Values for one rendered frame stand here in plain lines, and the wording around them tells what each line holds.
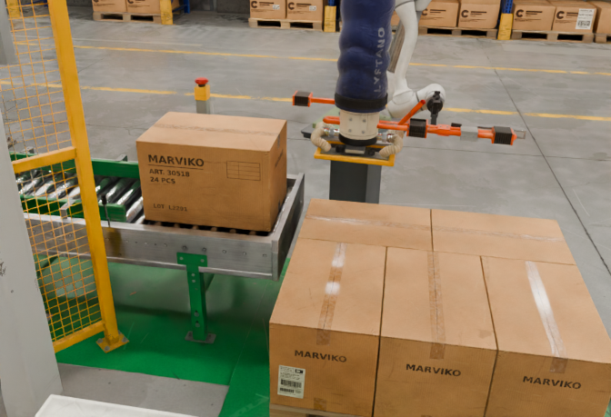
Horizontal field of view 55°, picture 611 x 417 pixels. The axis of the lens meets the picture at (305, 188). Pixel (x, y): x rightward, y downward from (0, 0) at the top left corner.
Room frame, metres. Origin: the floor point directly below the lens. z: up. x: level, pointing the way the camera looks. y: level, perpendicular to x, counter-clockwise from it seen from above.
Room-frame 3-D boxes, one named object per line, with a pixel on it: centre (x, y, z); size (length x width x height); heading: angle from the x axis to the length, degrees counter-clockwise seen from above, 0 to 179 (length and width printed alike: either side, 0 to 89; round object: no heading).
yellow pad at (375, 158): (2.32, -0.21, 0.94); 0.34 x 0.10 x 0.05; 80
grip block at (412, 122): (2.37, -0.47, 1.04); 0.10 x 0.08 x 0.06; 170
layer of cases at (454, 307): (2.08, -0.54, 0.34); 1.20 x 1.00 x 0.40; 81
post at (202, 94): (3.06, 0.57, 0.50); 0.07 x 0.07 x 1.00; 81
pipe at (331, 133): (2.41, -0.23, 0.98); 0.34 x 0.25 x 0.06; 80
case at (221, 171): (2.54, 0.42, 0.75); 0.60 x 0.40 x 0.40; 81
